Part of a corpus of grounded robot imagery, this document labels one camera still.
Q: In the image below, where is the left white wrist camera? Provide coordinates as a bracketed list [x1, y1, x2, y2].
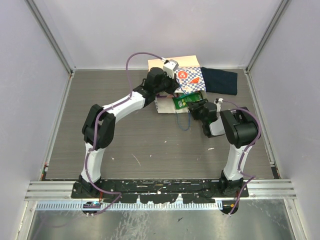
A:
[161, 58, 179, 79]

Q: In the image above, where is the green snack packet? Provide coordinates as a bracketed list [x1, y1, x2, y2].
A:
[172, 91, 203, 110]

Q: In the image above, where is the slotted cable duct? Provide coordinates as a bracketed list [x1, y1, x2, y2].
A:
[35, 201, 223, 211]

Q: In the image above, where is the blue checkered paper bag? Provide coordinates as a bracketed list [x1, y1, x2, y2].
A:
[147, 55, 207, 131]

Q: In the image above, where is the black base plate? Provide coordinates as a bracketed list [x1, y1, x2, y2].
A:
[71, 179, 249, 204]

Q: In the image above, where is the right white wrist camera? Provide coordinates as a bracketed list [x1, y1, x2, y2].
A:
[214, 98, 224, 112]

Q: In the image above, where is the dark blue folded cloth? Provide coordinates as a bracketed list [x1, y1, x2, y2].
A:
[200, 67, 238, 96]

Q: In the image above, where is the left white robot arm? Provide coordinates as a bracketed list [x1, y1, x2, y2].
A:
[73, 67, 180, 198]

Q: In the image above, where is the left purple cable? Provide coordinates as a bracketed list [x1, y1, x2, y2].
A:
[83, 51, 173, 216]

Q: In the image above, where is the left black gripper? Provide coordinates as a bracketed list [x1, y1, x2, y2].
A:
[153, 70, 179, 95]

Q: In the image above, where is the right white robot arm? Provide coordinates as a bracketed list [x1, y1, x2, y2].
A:
[187, 98, 262, 197]

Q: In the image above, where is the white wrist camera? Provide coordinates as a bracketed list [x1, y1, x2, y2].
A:
[161, 58, 179, 79]
[214, 98, 224, 112]

